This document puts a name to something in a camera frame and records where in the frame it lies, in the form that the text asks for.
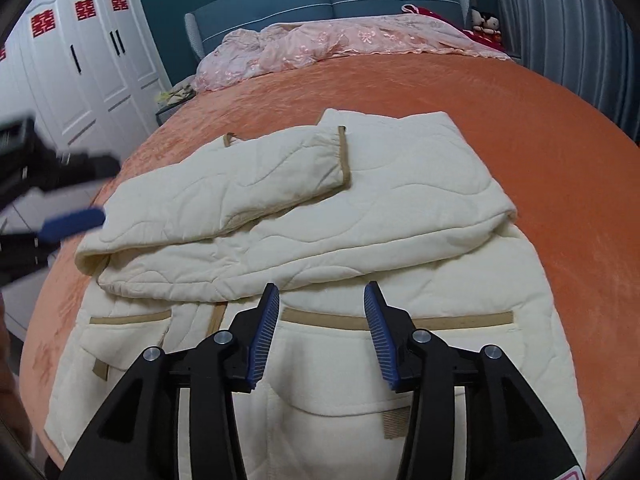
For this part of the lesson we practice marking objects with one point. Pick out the pair of stuffed dolls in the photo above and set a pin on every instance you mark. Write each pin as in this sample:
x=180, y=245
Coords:
x=486, y=21

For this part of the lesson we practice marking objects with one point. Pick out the red cloth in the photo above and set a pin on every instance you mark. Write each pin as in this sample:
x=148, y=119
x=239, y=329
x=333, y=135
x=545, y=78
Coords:
x=435, y=14

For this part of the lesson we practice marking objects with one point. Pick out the red paper decal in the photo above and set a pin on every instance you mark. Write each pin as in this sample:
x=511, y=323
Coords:
x=118, y=2
x=43, y=25
x=85, y=10

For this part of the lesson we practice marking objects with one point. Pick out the pink floral quilt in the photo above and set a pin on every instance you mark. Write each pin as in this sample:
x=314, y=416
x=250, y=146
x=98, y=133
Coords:
x=300, y=47

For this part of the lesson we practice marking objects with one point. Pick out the pale yellow cloth pile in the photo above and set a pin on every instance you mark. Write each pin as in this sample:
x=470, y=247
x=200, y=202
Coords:
x=176, y=95

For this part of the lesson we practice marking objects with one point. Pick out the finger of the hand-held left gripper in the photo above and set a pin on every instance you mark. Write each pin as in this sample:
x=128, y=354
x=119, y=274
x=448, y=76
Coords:
x=75, y=221
x=85, y=166

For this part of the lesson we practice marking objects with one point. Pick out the white quilt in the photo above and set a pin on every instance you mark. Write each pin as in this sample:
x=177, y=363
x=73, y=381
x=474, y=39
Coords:
x=350, y=200

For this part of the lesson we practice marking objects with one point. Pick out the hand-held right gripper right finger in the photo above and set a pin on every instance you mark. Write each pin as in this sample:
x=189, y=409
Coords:
x=377, y=340

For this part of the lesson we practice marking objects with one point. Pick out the orange plush bed blanket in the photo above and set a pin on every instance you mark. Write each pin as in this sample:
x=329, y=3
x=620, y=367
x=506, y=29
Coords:
x=500, y=125

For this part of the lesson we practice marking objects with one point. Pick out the grey pleated curtain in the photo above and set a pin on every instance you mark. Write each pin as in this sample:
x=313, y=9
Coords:
x=575, y=35

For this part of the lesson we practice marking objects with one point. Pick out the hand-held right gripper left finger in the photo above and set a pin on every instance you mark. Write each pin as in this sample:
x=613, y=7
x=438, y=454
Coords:
x=262, y=332

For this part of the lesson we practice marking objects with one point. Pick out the white wardrobe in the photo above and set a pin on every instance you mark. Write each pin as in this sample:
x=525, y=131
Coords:
x=90, y=70

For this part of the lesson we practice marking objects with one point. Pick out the dark nightstand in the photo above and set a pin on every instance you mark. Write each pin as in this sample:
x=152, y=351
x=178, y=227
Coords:
x=167, y=112

